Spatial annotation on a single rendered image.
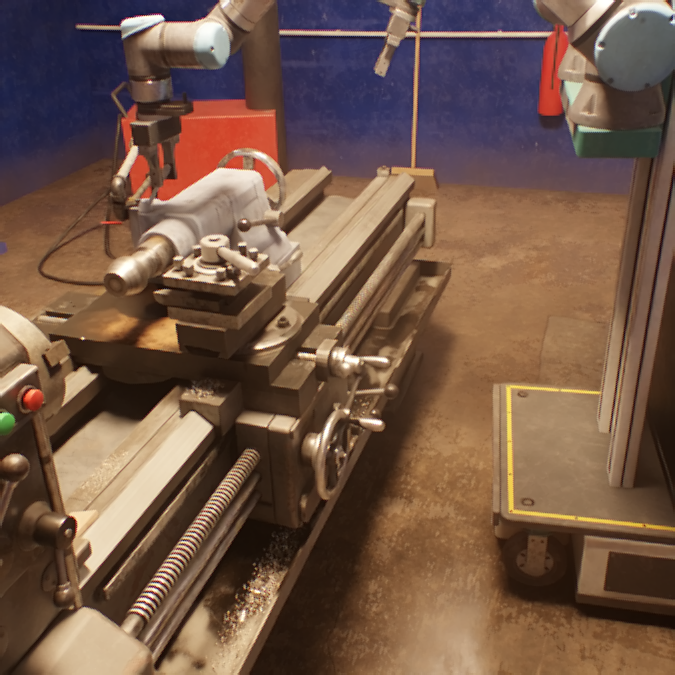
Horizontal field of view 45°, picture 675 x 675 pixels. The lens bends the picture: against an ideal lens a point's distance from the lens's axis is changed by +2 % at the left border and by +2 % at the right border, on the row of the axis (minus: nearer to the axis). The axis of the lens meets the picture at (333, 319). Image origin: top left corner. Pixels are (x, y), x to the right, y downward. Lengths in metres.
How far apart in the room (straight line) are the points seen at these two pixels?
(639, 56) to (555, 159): 4.16
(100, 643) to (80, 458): 0.63
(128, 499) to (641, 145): 1.24
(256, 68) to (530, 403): 2.68
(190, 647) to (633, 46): 1.47
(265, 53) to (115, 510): 3.47
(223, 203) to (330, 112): 4.01
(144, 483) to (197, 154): 3.31
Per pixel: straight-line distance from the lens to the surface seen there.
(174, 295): 1.71
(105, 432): 1.97
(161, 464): 1.63
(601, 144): 1.82
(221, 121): 4.66
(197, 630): 1.91
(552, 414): 2.70
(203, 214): 1.97
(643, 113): 1.83
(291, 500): 1.87
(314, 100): 6.05
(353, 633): 2.40
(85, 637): 1.37
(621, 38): 1.61
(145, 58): 1.84
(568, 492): 2.39
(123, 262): 1.80
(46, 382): 1.45
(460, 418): 3.21
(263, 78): 4.69
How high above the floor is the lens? 1.80
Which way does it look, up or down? 27 degrees down
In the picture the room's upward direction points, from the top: 2 degrees counter-clockwise
